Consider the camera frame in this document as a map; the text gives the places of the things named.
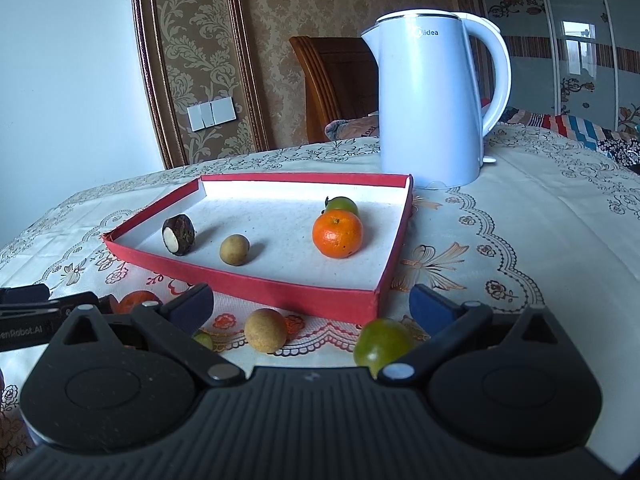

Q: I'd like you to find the small orange tangerine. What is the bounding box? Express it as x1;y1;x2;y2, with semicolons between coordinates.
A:
114;290;160;314

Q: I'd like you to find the patterned pillow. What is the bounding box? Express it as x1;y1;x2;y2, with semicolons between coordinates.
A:
324;113;380;141

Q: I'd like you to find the green tomato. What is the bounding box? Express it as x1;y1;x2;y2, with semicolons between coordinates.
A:
352;318;416;378
324;196;359;216

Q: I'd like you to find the white wall switch panel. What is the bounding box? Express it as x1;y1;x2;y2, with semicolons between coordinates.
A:
186;96;238;131

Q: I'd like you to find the wardrobe with glass doors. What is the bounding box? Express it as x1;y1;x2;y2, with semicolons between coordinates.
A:
482;0;639;133

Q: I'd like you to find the round dark sugarcane piece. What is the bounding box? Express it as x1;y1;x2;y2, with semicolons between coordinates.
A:
162;214;195;256

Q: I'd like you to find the wooden bed headboard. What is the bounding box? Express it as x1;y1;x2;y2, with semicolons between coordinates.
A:
290;36;378;143

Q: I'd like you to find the white electric kettle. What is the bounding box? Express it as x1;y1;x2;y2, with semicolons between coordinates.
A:
361;9;512;188

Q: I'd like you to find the green cucumber piece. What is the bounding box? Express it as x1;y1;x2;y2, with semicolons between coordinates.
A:
193;330;214;351

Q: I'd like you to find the brown longan fruit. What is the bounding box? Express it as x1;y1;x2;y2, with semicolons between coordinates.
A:
219;234;250;266
244;309;288;353

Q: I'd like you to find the red shallow tray box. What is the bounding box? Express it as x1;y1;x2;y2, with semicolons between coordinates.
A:
103;172;413;324

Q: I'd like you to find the colourful striped bedding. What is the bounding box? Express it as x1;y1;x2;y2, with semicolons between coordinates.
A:
500;106;639;174

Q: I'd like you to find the large orange tangerine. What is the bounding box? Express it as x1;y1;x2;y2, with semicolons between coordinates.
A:
311;209;363;259

